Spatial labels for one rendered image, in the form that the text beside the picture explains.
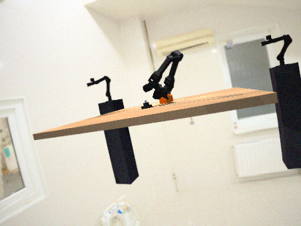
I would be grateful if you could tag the orange knob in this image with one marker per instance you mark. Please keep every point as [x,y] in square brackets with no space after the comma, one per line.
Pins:
[169,98]

